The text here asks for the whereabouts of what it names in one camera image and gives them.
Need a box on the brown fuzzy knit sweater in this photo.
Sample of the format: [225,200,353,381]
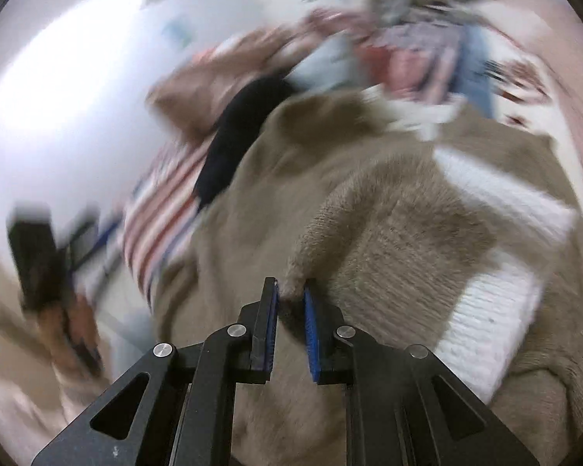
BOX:
[152,92,583,465]

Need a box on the black garment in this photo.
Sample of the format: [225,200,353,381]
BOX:
[195,74,298,212]

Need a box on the tan quilted duvet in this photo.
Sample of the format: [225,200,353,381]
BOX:
[147,26,322,146]

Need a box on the striped pink fleece blanket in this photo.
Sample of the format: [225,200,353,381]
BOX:
[119,33,555,311]

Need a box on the light blue garment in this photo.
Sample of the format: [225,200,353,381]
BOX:
[286,33,367,93]

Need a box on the pink ribbed bed sheet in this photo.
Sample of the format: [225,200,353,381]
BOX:
[471,0,583,168]

